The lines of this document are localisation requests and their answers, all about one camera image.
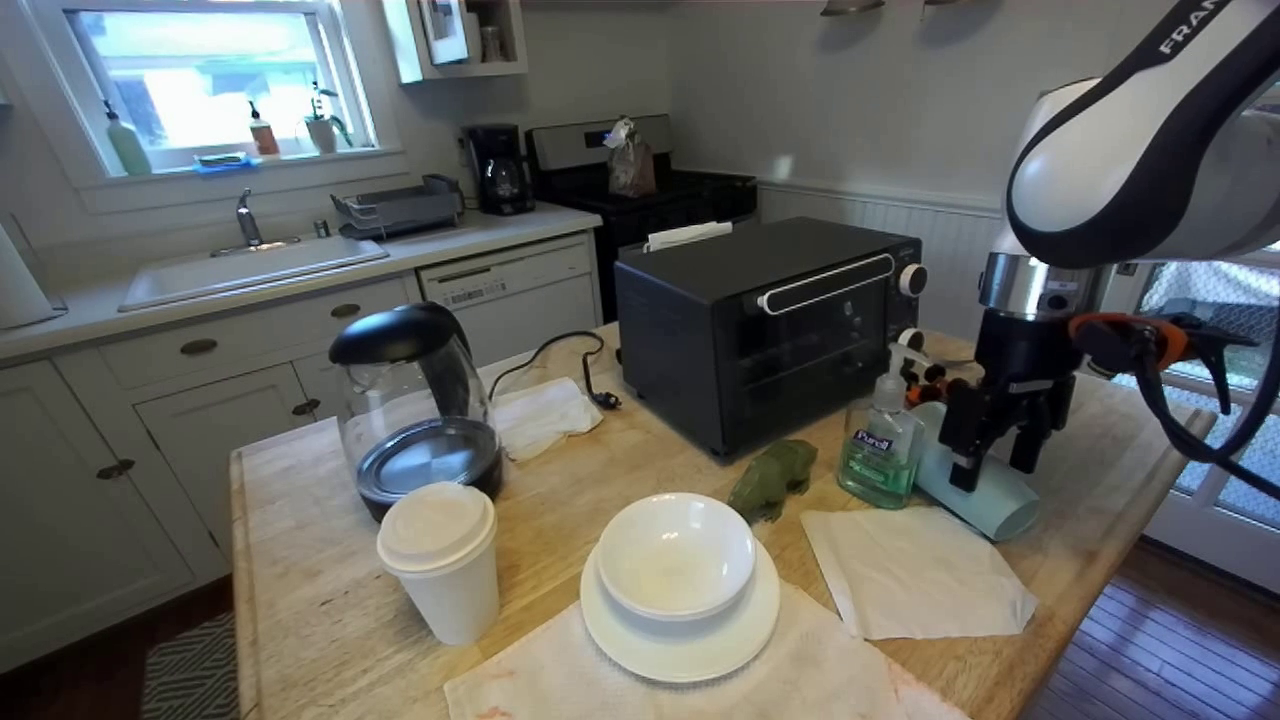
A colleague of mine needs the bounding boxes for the white cup with lid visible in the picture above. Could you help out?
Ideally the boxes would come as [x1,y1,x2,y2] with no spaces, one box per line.
[370,476,503,653]

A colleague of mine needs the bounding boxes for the kitchen window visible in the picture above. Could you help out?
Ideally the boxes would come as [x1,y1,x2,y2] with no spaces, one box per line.
[25,0,402,186]

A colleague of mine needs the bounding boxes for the white folded napkin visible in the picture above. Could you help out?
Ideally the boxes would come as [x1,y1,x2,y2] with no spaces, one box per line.
[795,499,1039,648]

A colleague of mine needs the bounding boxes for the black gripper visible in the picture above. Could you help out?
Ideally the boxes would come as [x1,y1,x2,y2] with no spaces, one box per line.
[936,314,1088,497]

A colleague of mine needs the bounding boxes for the black kettle power cord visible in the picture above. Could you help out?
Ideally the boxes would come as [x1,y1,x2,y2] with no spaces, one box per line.
[478,330,626,417]

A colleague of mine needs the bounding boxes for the white plate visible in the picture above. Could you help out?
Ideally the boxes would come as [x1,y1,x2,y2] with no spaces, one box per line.
[575,534,782,691]

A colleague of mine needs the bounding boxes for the brown paper bag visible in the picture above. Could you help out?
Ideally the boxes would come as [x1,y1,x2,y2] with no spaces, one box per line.
[600,115,661,200]

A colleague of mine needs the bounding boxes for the small orange bottle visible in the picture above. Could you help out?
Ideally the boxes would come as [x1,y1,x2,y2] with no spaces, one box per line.
[242,96,284,162]

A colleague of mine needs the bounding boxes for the white glass door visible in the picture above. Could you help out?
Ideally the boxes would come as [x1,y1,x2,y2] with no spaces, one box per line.
[1143,253,1280,596]

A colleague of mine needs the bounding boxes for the white kitchen sink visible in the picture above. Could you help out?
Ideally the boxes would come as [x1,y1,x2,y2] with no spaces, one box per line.
[117,234,392,314]

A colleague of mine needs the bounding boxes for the grey spray bottle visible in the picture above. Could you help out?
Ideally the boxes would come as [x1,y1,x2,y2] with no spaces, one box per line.
[299,81,356,156]

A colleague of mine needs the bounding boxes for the white cloth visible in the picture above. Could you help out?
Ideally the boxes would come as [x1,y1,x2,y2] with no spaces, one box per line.
[485,377,606,469]

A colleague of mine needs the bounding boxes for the white kitchen counter cabinets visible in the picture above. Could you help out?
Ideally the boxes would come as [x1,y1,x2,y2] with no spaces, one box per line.
[0,195,606,677]

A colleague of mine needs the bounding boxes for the metal sink faucet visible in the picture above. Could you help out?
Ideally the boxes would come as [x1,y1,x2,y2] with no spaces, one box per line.
[232,188,273,253]

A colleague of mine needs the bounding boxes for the green soap pump bottle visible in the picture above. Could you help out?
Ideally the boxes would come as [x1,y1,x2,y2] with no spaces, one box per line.
[834,341,930,512]

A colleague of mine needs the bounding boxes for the white bowl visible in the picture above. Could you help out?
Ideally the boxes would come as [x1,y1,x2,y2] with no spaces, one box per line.
[590,488,758,634]

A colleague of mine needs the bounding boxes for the black kitchen stove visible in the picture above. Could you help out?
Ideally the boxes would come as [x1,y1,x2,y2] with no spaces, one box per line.
[520,112,758,330]

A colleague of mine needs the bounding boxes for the glass electric kettle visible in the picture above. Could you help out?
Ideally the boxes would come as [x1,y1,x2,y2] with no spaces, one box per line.
[322,301,506,525]

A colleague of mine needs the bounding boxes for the green plush toy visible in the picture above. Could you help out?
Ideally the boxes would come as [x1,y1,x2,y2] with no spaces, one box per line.
[726,437,819,528]

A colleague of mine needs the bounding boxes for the white ribbed box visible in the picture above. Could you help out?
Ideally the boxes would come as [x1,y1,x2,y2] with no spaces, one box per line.
[638,217,736,256]

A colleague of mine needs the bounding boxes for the blue sponge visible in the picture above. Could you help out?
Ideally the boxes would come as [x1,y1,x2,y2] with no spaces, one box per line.
[187,147,265,179]

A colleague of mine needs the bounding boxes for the orange toy car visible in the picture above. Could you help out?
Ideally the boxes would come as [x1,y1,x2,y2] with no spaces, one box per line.
[900,360,969,414]

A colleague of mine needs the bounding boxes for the wooden top kitchen island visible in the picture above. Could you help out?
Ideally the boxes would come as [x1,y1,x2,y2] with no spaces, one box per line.
[227,318,1218,720]

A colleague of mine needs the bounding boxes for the black coffee maker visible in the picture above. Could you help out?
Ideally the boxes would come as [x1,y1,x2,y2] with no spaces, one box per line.
[455,121,534,222]

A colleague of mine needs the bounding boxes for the grey patterned rug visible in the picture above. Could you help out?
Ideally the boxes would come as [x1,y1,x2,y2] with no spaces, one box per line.
[137,613,242,720]

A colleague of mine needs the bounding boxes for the white soap bottle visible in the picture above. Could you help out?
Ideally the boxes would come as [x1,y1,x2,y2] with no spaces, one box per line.
[99,96,154,179]

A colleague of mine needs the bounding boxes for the grey countertop appliance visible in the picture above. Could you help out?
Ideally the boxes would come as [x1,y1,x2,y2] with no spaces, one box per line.
[326,171,469,245]

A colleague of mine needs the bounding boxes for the white wall shelf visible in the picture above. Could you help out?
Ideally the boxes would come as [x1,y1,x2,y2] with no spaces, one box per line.
[375,0,530,88]

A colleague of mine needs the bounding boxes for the blue plastic cup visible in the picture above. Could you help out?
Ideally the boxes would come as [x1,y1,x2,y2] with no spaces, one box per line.
[915,400,1046,550]

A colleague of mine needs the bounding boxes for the large white paper mat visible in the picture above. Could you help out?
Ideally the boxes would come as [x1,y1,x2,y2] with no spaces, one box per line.
[438,576,972,720]

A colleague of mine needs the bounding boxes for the black toaster oven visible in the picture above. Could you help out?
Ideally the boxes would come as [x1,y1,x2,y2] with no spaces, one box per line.
[612,217,930,464]

